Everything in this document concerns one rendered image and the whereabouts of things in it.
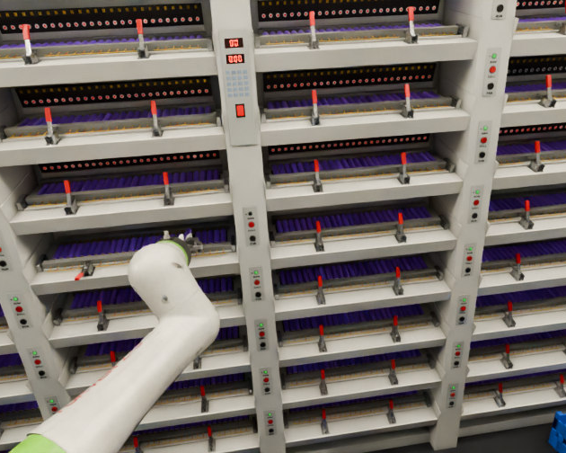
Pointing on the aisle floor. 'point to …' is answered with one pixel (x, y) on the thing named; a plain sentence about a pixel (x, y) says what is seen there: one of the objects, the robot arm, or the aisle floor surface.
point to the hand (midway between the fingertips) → (185, 240)
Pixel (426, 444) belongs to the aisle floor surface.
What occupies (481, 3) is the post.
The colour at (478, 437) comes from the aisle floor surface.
